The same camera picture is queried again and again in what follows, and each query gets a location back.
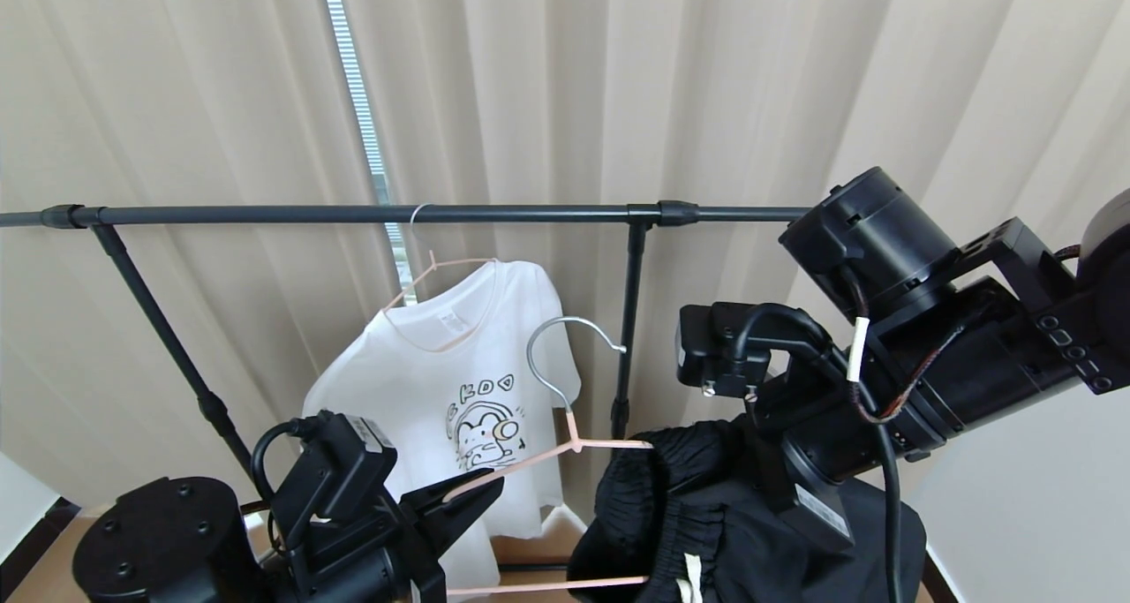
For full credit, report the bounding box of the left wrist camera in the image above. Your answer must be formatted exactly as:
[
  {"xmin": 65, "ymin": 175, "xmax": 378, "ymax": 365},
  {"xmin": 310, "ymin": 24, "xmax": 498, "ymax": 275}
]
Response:
[{"xmin": 265, "ymin": 411, "xmax": 400, "ymax": 553}]

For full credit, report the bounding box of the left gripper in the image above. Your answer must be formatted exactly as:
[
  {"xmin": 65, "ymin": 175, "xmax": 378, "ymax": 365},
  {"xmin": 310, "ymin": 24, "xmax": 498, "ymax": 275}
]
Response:
[{"xmin": 290, "ymin": 469, "xmax": 506, "ymax": 603}]

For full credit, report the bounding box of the white printed t-shirt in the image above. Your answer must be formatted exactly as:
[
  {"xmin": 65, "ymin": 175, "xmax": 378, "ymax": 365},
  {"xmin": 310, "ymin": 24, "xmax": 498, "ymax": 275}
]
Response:
[{"xmin": 302, "ymin": 260, "xmax": 584, "ymax": 591}]

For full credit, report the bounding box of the pink clothes hanger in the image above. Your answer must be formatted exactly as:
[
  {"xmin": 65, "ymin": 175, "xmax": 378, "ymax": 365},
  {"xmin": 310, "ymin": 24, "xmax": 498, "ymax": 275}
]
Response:
[
  {"xmin": 441, "ymin": 316, "xmax": 659, "ymax": 597},
  {"xmin": 381, "ymin": 204, "xmax": 497, "ymax": 354}
]

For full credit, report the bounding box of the black garment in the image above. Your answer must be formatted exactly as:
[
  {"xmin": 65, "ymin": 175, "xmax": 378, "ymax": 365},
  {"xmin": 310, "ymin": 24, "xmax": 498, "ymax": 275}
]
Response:
[{"xmin": 565, "ymin": 418, "xmax": 928, "ymax": 603}]

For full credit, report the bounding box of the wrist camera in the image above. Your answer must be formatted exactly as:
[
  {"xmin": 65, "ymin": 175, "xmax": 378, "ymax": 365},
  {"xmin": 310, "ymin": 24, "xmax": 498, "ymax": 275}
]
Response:
[
  {"xmin": 265, "ymin": 411, "xmax": 400, "ymax": 553},
  {"xmin": 675, "ymin": 301, "xmax": 835, "ymax": 403}
]

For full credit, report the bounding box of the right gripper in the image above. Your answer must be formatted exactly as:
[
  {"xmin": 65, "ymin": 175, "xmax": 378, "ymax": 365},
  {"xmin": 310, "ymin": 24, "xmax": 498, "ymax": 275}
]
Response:
[{"xmin": 749, "ymin": 363, "xmax": 938, "ymax": 553}]

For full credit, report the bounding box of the black clothes rack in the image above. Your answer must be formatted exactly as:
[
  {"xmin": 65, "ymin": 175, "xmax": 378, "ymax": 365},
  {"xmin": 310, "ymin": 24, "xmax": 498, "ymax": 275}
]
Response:
[{"xmin": 0, "ymin": 201, "xmax": 815, "ymax": 577}]

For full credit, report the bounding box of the beige curtain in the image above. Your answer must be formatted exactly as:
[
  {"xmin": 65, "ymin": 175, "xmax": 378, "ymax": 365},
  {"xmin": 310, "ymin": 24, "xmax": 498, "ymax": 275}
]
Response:
[{"xmin": 0, "ymin": 0, "xmax": 1130, "ymax": 520}]

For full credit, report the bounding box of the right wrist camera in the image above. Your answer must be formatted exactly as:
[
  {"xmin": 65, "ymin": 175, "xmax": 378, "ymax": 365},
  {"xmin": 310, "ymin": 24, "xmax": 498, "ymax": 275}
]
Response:
[{"xmin": 675, "ymin": 301, "xmax": 835, "ymax": 403}]

